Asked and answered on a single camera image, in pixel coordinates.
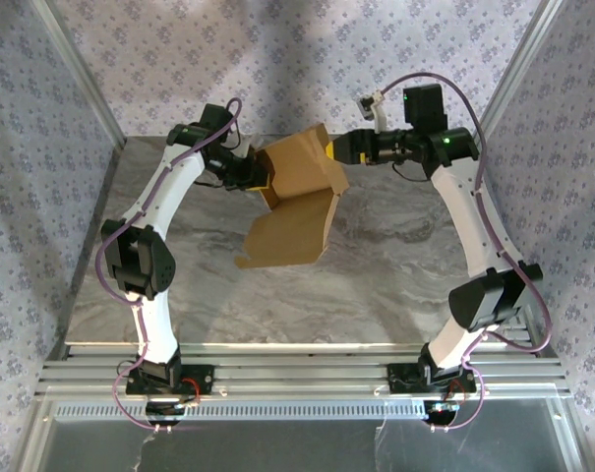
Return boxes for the brown cardboard box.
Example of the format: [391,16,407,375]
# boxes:
[235,123,350,270]

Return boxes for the shiny metal sheet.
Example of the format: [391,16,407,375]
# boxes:
[19,415,588,472]

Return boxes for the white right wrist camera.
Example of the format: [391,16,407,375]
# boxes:
[356,92,389,134]

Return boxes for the aluminium frame post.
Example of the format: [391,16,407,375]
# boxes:
[471,0,568,148]
[30,0,129,153]

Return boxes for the aluminium rail base frame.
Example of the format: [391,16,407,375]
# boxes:
[35,341,571,399]

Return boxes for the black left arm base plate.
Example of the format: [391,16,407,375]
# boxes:
[125,364,215,395]

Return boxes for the aluminium side rail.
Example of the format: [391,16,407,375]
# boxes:
[453,137,559,360]

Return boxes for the grey slotted cable duct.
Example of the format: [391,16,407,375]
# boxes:
[43,398,429,420]

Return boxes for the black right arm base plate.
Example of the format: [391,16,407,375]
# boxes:
[386,363,478,394]

